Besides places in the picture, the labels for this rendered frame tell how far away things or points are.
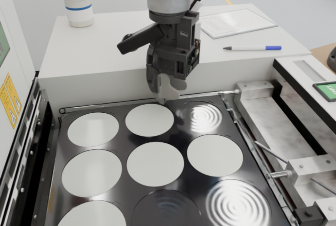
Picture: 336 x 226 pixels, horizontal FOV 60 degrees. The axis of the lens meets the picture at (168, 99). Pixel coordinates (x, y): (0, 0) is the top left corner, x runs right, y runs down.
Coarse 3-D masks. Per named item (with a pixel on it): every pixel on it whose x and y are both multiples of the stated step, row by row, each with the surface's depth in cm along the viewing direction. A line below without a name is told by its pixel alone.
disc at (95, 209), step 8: (80, 208) 44; (88, 208) 44; (96, 208) 44; (104, 208) 44; (112, 208) 44; (64, 216) 43; (72, 216) 43; (80, 216) 43; (88, 216) 43; (96, 216) 43; (104, 216) 43; (112, 216) 43; (120, 216) 43; (64, 224) 42; (72, 224) 42; (80, 224) 42; (88, 224) 42; (96, 224) 42; (104, 224) 42; (112, 224) 42; (120, 224) 42
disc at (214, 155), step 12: (192, 144) 54; (204, 144) 54; (216, 144) 54; (228, 144) 54; (192, 156) 52; (204, 156) 52; (216, 156) 52; (228, 156) 52; (240, 156) 52; (204, 168) 50; (216, 168) 50; (228, 168) 50
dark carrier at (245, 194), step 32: (64, 128) 58; (192, 128) 58; (224, 128) 58; (64, 160) 51; (64, 192) 46; (128, 192) 46; (160, 192) 46; (192, 192) 46; (224, 192) 46; (256, 192) 46; (128, 224) 42; (160, 224) 42; (192, 224) 42; (224, 224) 42; (256, 224) 42; (288, 224) 42
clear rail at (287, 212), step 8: (224, 96) 66; (224, 104) 64; (232, 112) 61; (232, 120) 60; (240, 128) 57; (248, 136) 56; (248, 144) 54; (256, 152) 52; (256, 160) 51; (264, 168) 49; (264, 176) 48; (272, 184) 47; (272, 192) 46; (280, 192) 46; (280, 200) 45; (280, 208) 44; (288, 208) 43; (288, 216) 42; (296, 224) 41
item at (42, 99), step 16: (48, 112) 65; (32, 128) 52; (48, 128) 62; (32, 144) 50; (48, 144) 59; (32, 160) 49; (16, 176) 43; (32, 176) 52; (16, 192) 41; (32, 192) 49; (16, 208) 40; (32, 208) 47; (0, 224) 37; (16, 224) 39; (32, 224) 45
